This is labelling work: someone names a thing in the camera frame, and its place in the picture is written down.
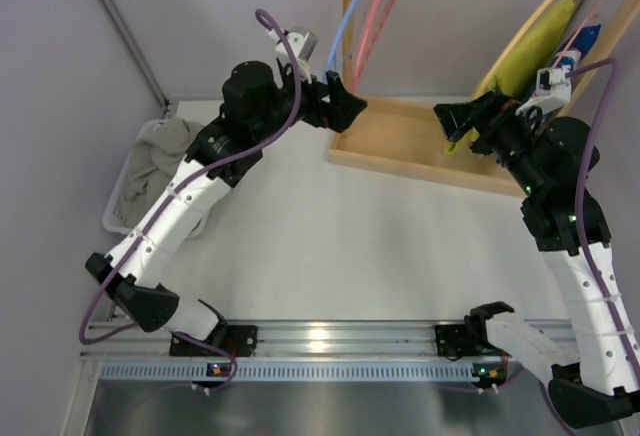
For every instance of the grey trousers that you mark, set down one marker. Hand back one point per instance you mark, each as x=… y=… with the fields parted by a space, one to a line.
x=154 y=159

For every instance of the blue patterned trousers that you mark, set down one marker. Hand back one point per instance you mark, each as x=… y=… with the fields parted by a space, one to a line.
x=580 y=48

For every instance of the white plastic basket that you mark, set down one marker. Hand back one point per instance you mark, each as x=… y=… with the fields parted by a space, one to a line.
x=112 y=219

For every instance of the pink trouser hanger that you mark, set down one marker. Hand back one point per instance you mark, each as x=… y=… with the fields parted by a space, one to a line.
x=374 y=21

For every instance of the aluminium rail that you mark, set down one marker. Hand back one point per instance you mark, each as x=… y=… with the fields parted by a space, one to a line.
x=300 y=339

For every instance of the blue hanger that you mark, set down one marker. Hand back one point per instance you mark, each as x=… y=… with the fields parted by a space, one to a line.
x=340 y=49

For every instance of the wooden clothes rack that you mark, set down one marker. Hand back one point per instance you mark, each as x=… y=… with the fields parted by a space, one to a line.
x=403 y=139

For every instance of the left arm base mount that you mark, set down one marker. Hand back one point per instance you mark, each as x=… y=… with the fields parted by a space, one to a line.
x=237 y=340

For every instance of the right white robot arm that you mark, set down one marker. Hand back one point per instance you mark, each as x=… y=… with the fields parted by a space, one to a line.
x=600 y=383

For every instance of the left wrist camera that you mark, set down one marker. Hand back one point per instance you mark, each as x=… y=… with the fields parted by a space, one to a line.
x=302 y=43

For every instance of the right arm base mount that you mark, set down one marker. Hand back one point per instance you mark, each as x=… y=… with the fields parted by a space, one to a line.
x=455 y=341

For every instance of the pink wire hanger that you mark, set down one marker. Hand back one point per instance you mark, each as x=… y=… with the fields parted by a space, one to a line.
x=358 y=40

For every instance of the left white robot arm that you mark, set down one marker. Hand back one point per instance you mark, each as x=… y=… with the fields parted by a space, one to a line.
x=255 y=109

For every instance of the pink hanger right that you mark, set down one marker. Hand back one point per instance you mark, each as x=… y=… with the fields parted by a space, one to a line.
x=593 y=8

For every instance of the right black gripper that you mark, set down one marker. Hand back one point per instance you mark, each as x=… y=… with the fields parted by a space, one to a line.
x=480 y=119

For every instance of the green trousers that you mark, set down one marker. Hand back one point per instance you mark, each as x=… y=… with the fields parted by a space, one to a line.
x=525 y=56

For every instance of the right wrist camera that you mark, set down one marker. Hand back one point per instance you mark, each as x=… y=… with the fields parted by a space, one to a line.
x=553 y=91

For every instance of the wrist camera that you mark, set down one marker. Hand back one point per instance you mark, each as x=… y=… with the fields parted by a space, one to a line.
x=302 y=43
x=553 y=91

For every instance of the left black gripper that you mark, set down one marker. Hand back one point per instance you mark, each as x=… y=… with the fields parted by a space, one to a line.
x=326 y=104

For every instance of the slotted cable duct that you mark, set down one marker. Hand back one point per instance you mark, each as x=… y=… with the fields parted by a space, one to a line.
x=270 y=370

